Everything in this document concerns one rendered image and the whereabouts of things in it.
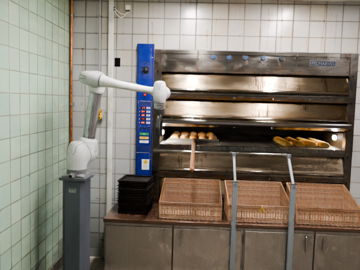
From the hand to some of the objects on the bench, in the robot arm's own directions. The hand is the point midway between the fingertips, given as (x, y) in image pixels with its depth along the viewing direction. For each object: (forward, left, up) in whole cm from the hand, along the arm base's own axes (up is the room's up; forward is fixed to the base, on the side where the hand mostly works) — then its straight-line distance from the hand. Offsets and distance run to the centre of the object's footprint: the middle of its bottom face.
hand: (159, 135), depth 298 cm
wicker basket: (+140, +66, -76) cm, 173 cm away
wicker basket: (+22, +59, -76) cm, 99 cm away
